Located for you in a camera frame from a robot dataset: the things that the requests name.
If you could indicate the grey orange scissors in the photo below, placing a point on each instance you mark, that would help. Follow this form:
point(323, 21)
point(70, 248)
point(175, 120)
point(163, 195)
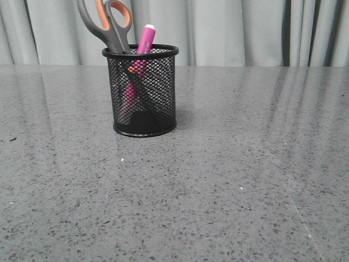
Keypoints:
point(116, 20)

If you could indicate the grey curtain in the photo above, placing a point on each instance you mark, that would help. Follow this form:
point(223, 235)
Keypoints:
point(207, 33)

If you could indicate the black mesh pen holder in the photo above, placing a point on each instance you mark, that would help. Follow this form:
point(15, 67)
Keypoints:
point(159, 84)

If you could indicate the pink marker pen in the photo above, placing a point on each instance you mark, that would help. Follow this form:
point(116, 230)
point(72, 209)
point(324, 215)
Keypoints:
point(145, 43)

